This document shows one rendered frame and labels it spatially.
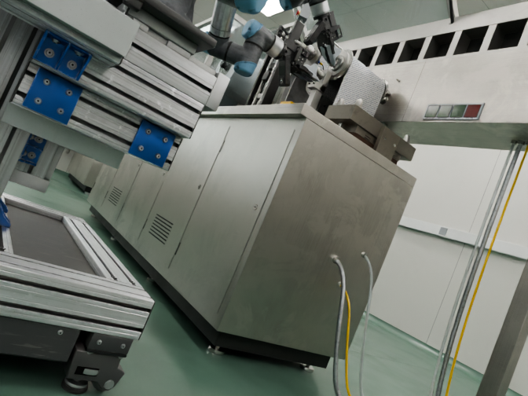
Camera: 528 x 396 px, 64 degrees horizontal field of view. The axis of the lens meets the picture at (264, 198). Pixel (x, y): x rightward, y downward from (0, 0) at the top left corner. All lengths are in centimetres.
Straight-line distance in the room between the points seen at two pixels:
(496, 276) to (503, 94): 256
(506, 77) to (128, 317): 153
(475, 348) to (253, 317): 288
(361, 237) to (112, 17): 119
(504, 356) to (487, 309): 248
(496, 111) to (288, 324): 108
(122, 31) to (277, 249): 87
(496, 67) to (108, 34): 145
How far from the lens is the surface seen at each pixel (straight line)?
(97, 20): 87
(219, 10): 158
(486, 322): 412
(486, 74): 191
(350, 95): 192
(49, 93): 100
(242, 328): 148
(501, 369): 167
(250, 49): 161
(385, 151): 177
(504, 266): 416
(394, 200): 179
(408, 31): 234
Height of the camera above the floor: 47
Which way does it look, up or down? 4 degrees up
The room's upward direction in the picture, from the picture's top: 23 degrees clockwise
